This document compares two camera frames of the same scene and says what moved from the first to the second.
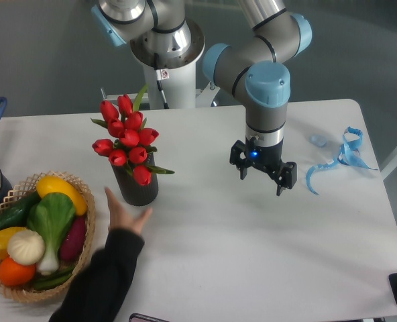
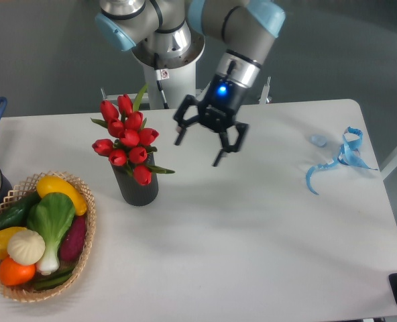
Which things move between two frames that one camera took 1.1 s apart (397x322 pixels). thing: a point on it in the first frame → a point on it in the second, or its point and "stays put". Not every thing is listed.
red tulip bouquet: [131, 141] stays put
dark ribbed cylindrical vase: [133, 193] stays put
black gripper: [269, 158] → [217, 112]
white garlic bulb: [25, 247] stays put
